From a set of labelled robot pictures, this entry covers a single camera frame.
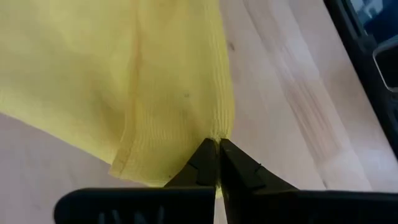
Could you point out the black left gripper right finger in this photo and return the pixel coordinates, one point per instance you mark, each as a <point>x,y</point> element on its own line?
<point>295,208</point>

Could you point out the black table-level camera box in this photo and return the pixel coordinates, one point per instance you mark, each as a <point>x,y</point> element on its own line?
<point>388,67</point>

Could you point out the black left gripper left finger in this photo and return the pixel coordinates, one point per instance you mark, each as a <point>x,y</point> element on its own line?
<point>155,205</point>

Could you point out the yellow microfiber towel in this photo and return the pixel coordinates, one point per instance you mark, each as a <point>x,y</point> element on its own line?
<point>109,77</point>

